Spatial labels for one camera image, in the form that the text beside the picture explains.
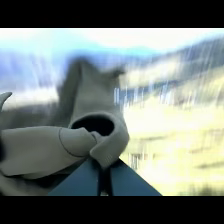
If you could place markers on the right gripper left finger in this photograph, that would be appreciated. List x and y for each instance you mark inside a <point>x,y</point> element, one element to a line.
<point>81,181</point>

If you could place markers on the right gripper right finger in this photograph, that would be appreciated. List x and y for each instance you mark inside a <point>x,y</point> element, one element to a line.
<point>128,183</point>

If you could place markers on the grey long-sleeved shirt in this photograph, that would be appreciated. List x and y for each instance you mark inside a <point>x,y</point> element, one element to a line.
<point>90,133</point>

